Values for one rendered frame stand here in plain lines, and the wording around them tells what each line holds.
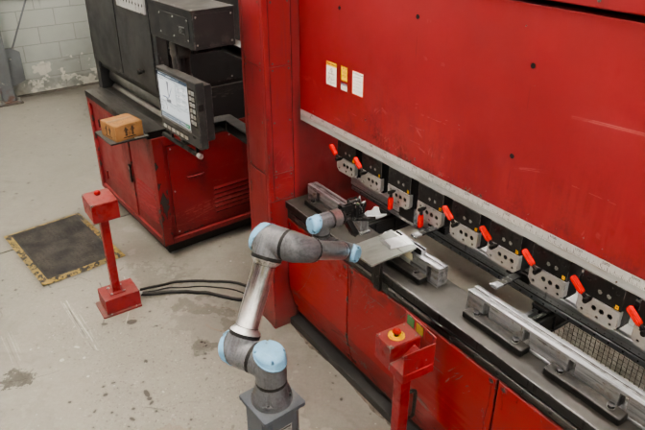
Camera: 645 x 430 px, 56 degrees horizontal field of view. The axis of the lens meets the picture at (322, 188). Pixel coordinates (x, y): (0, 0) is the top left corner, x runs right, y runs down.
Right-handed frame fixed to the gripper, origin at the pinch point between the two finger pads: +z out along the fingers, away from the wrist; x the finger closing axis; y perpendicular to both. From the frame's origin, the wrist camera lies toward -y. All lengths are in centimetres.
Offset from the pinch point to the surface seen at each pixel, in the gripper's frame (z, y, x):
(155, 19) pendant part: -45, 66, 136
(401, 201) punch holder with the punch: 11.2, 2.6, -4.0
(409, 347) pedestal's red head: -12, -44, -40
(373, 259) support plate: -8.2, -18.4, -10.1
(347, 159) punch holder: 11.0, 8.0, 37.2
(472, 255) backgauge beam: 40, -25, -24
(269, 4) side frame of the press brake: -7, 78, 81
